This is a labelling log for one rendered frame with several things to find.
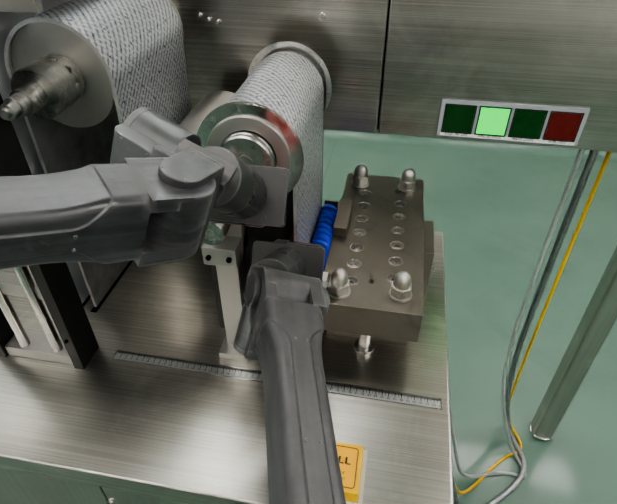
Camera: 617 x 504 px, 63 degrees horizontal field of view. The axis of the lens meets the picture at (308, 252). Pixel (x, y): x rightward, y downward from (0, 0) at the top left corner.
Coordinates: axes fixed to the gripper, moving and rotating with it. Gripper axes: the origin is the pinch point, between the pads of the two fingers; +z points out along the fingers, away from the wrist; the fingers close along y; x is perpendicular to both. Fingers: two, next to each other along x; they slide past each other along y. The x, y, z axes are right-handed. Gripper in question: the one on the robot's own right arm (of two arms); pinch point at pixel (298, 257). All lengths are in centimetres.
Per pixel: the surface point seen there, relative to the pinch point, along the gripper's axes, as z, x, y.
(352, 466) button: -14.6, -24.9, 12.2
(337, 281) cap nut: -3.2, -2.4, 6.8
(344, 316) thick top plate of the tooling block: -2.0, -8.0, 8.3
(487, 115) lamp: 19.6, 26.3, 28.8
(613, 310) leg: 63, -15, 75
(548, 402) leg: 86, -52, 71
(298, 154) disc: -11.6, 15.5, 0.8
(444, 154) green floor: 269, 33, 46
